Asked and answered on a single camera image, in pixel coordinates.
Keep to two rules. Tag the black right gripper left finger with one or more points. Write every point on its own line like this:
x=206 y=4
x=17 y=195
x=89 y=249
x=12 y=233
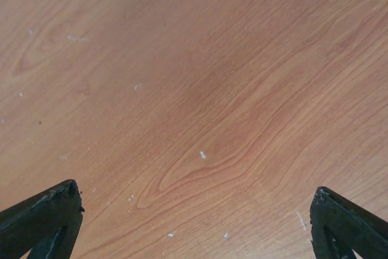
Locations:
x=45 y=225

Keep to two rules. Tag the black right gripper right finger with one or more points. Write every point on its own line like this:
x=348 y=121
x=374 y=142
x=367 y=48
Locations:
x=343 y=229

